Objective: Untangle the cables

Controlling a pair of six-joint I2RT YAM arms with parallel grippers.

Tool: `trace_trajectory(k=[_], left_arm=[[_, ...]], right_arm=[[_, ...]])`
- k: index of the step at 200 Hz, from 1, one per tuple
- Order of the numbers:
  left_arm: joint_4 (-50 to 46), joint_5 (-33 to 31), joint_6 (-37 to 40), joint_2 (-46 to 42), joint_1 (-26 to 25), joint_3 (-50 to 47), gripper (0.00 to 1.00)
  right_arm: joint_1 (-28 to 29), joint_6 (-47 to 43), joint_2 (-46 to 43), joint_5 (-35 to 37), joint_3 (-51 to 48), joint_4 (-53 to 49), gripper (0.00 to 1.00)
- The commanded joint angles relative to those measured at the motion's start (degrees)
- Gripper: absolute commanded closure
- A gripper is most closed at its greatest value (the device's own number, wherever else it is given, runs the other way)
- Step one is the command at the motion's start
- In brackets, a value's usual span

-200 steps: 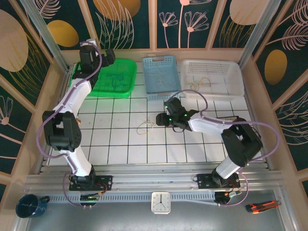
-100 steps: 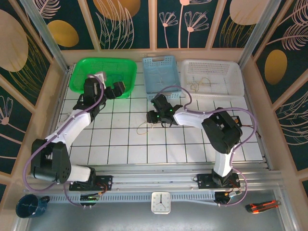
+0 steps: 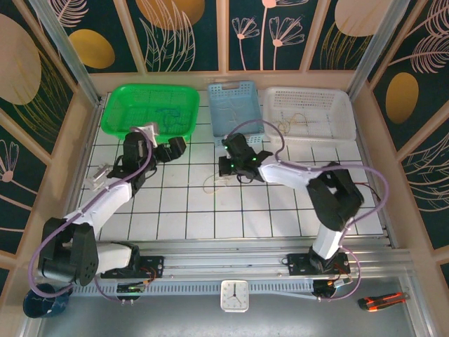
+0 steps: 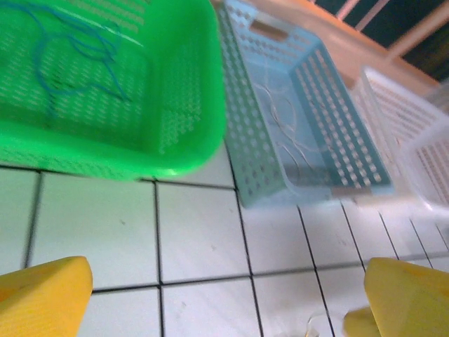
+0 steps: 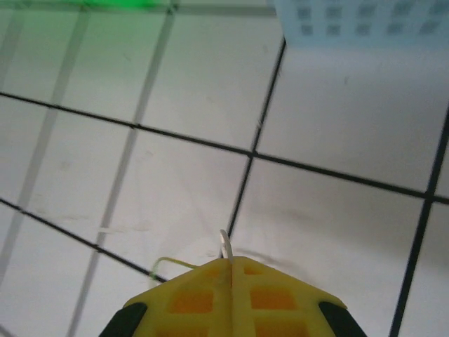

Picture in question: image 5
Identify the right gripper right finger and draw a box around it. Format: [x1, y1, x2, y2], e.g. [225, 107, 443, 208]
[231, 256, 366, 337]

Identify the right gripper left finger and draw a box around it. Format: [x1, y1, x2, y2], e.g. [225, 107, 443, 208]
[101, 258, 233, 337]

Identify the thin yellow cable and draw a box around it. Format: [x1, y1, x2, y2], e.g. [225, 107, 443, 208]
[151, 257, 197, 278]

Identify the light blue plastic basket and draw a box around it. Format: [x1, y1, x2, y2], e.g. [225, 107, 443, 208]
[268, 0, 449, 50]

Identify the green plastic basket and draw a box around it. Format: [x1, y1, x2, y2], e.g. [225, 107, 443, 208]
[52, 0, 162, 11]

